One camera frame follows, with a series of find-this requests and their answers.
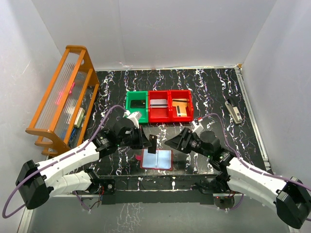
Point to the red bin right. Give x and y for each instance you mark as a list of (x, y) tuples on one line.
[(181, 94)]

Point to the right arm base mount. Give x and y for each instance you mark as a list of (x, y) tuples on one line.
[(223, 196)]

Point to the grey striped card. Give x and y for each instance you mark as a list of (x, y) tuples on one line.
[(158, 103)]

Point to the green plastic bin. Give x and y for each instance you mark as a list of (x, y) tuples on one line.
[(138, 95)]

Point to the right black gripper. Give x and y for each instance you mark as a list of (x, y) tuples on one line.
[(183, 139)]

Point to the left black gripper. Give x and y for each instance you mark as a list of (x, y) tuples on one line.
[(141, 136)]

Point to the red bin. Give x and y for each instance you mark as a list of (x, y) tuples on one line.
[(181, 94), (158, 115)]

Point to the black credit card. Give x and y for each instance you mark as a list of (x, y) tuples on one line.
[(153, 141), (141, 104)]

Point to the red leather card holder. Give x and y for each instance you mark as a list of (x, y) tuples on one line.
[(161, 160)]

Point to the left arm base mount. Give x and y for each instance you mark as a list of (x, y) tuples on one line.
[(101, 187)]

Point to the black grey stapler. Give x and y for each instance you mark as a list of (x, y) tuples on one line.
[(233, 110)]

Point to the orange wooden rack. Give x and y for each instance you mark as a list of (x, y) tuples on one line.
[(73, 85)]

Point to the orange patterned credit card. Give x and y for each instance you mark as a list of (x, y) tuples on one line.
[(181, 110)]

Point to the beige box in rack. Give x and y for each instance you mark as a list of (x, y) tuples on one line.
[(79, 117)]

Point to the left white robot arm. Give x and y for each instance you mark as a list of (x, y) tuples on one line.
[(37, 182)]

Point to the red bin left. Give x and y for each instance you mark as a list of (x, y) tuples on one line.
[(158, 115)]

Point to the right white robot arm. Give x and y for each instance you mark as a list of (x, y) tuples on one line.
[(289, 198)]

